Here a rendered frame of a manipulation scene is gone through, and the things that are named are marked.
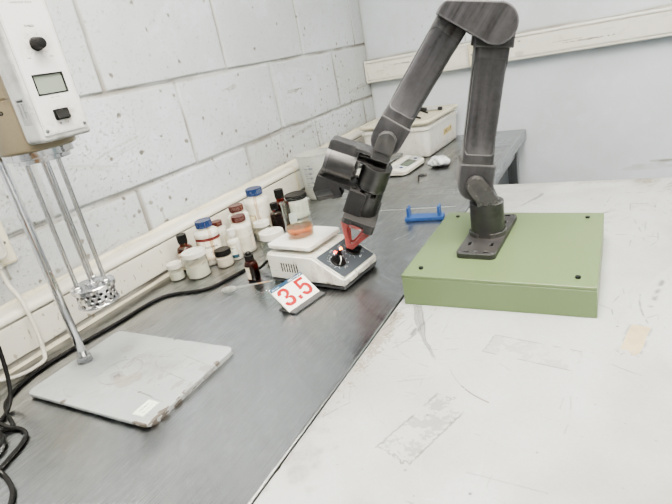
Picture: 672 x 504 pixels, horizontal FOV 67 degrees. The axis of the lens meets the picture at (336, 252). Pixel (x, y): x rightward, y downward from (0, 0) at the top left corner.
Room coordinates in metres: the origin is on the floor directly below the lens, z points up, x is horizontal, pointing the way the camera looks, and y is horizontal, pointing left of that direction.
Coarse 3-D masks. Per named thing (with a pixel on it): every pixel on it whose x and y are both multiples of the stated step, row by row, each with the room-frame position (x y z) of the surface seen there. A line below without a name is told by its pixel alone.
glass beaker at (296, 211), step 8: (288, 200) 1.07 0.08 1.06; (296, 200) 1.07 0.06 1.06; (304, 200) 1.06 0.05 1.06; (288, 208) 1.02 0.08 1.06; (296, 208) 1.02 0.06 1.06; (304, 208) 1.02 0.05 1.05; (288, 216) 1.02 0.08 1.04; (296, 216) 1.02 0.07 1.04; (304, 216) 1.02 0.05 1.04; (288, 224) 1.02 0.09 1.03; (296, 224) 1.02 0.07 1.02; (304, 224) 1.02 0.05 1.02; (312, 224) 1.04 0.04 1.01; (288, 232) 1.03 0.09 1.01; (296, 232) 1.02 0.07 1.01; (304, 232) 1.02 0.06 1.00; (312, 232) 1.03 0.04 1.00
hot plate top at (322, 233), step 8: (320, 232) 1.04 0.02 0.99; (328, 232) 1.03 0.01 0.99; (336, 232) 1.04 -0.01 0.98; (280, 240) 1.04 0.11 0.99; (288, 240) 1.03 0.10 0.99; (296, 240) 1.02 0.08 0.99; (304, 240) 1.01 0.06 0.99; (312, 240) 1.00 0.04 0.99; (320, 240) 0.99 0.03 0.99; (280, 248) 1.01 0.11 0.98; (288, 248) 0.99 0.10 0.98; (296, 248) 0.98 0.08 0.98; (304, 248) 0.97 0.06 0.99; (312, 248) 0.97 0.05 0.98
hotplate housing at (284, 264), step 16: (336, 240) 1.03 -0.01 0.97; (272, 256) 1.02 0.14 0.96; (288, 256) 0.99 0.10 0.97; (304, 256) 0.97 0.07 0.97; (272, 272) 1.03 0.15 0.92; (288, 272) 1.00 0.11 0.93; (304, 272) 0.97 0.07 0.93; (320, 272) 0.94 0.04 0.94; (336, 272) 0.92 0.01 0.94; (352, 272) 0.94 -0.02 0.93; (336, 288) 0.93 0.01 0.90
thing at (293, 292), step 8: (296, 280) 0.94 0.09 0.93; (304, 280) 0.94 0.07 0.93; (280, 288) 0.91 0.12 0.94; (288, 288) 0.91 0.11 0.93; (296, 288) 0.92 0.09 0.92; (304, 288) 0.92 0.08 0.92; (312, 288) 0.93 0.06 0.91; (280, 296) 0.89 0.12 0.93; (288, 296) 0.89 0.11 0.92; (296, 296) 0.90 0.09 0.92; (304, 296) 0.91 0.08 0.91; (288, 304) 0.88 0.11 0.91
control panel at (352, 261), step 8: (344, 240) 1.03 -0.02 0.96; (336, 248) 1.00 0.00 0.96; (344, 248) 1.00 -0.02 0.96; (320, 256) 0.96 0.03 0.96; (328, 256) 0.97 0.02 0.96; (344, 256) 0.98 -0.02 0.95; (352, 256) 0.98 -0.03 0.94; (360, 256) 0.99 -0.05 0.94; (368, 256) 0.99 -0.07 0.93; (328, 264) 0.94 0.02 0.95; (352, 264) 0.96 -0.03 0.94; (360, 264) 0.96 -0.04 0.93; (344, 272) 0.93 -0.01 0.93
